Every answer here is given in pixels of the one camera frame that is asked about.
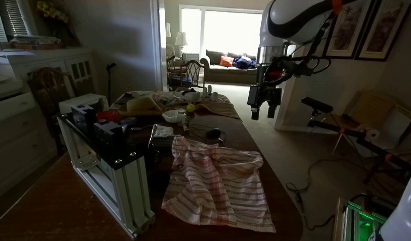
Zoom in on white table lamp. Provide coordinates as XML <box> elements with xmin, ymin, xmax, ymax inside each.
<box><xmin>174</xmin><ymin>32</ymin><xmax>188</xmax><ymax>58</ymax></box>

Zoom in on window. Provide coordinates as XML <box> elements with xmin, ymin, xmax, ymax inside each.
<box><xmin>179</xmin><ymin>5</ymin><xmax>264</xmax><ymax>58</ymax></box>

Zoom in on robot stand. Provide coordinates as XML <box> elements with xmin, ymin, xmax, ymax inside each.
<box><xmin>332</xmin><ymin>197</ymin><xmax>391</xmax><ymax>241</ymax></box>

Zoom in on yellow flowers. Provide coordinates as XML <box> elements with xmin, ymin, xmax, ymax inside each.
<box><xmin>36</xmin><ymin>0</ymin><xmax>71</xmax><ymax>24</ymax></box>

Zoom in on red bowl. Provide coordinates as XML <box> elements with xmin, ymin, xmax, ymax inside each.
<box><xmin>96</xmin><ymin>109</ymin><xmax>121</xmax><ymax>124</ymax></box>

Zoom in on red striped white towel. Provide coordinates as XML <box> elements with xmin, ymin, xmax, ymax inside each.
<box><xmin>161</xmin><ymin>135</ymin><xmax>276</xmax><ymax>233</ymax></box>

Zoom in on white bowl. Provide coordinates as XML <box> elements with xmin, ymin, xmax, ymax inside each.
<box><xmin>162</xmin><ymin>109</ymin><xmax>185</xmax><ymax>124</ymax></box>

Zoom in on pair of wooden chairs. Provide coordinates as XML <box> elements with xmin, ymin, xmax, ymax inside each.
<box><xmin>166</xmin><ymin>55</ymin><xmax>206</xmax><ymax>91</ymax></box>

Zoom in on framed picture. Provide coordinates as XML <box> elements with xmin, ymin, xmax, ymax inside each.
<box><xmin>323</xmin><ymin>0</ymin><xmax>377</xmax><ymax>59</ymax></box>
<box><xmin>355</xmin><ymin>0</ymin><xmax>411</xmax><ymax>62</ymax></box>

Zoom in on tissue box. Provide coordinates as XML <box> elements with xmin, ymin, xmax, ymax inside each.
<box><xmin>148</xmin><ymin>125</ymin><xmax>175</xmax><ymax>152</ymax></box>

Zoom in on stack of books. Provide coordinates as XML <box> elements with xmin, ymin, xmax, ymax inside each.
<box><xmin>9</xmin><ymin>35</ymin><xmax>63</xmax><ymax>50</ymax></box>

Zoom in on aluminium frame with black top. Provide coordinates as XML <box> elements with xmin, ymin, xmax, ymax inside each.
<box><xmin>57</xmin><ymin>104</ymin><xmax>156</xmax><ymax>240</ymax></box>

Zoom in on white cabinet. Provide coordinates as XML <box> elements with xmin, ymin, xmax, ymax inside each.
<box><xmin>0</xmin><ymin>47</ymin><xmax>99</xmax><ymax>202</ymax></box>

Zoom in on straw hat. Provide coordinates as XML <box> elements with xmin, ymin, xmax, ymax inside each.
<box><xmin>118</xmin><ymin>96</ymin><xmax>166</xmax><ymax>117</ymax></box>

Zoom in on stack of cardboard sheets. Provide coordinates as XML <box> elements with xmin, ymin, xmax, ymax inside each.
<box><xmin>345</xmin><ymin>90</ymin><xmax>411</xmax><ymax>150</ymax></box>

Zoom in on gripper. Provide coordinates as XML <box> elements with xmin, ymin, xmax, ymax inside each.
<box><xmin>247</xmin><ymin>84</ymin><xmax>282</xmax><ymax>121</ymax></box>

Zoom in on white appliance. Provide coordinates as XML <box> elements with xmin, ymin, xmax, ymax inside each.
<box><xmin>59</xmin><ymin>93</ymin><xmax>109</xmax><ymax>115</ymax></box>

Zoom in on blue cloth heap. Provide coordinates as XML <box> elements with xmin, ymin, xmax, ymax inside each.
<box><xmin>232</xmin><ymin>56</ymin><xmax>257</xmax><ymax>70</ymax></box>

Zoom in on brown cloth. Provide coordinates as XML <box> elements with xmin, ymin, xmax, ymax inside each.
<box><xmin>193</xmin><ymin>102</ymin><xmax>242</xmax><ymax>121</ymax></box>

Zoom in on dark wooden chair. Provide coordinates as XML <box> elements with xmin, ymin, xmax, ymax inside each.
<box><xmin>26</xmin><ymin>67</ymin><xmax>79</xmax><ymax>155</ymax></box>

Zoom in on white paper roll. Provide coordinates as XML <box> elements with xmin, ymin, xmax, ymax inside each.
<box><xmin>364</xmin><ymin>129</ymin><xmax>381</xmax><ymax>141</ymax></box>

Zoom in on black walking cane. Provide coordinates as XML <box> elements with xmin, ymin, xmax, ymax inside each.
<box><xmin>106</xmin><ymin>62</ymin><xmax>116</xmax><ymax>106</ymax></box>

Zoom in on window blinds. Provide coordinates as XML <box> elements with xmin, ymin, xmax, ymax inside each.
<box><xmin>0</xmin><ymin>0</ymin><xmax>32</xmax><ymax>43</ymax></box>

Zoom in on camera on tripod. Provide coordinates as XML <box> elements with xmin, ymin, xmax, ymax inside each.
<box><xmin>301</xmin><ymin>96</ymin><xmax>411</xmax><ymax>185</ymax></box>

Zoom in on black round object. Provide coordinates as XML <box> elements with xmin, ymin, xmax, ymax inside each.
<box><xmin>206</xmin><ymin>128</ymin><xmax>223</xmax><ymax>140</ymax></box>

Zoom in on grey sofa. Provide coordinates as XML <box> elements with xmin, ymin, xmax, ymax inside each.
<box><xmin>200</xmin><ymin>50</ymin><xmax>260</xmax><ymax>84</ymax></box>

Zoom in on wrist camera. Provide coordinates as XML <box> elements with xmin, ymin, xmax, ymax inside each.
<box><xmin>263</xmin><ymin>58</ymin><xmax>315</xmax><ymax>83</ymax></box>

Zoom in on black cable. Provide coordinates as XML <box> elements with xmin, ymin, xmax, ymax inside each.
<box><xmin>285</xmin><ymin>157</ymin><xmax>347</xmax><ymax>231</ymax></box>

